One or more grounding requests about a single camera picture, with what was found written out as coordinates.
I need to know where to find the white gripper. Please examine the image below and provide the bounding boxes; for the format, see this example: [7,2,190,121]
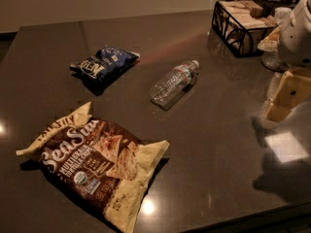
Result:
[262,68,311,122]

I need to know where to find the brown tortilla chip bag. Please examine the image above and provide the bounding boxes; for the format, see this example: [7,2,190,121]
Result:
[16,102,169,233]

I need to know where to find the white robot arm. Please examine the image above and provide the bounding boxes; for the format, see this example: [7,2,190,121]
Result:
[262,0,311,122]

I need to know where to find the clear plastic water bottle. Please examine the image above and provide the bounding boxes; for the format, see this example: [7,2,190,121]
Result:
[150,60,199,107]

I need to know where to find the blue chip bag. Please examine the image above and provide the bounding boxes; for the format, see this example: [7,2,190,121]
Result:
[70,47,140,83]

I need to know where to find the glass dish with stand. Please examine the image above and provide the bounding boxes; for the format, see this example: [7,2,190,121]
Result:
[258,26,288,73]

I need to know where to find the stack of brown napkins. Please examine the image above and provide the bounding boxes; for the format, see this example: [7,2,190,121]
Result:
[219,0,276,55]

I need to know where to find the black wire napkin holder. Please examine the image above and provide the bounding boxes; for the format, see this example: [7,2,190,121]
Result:
[211,0,276,58]

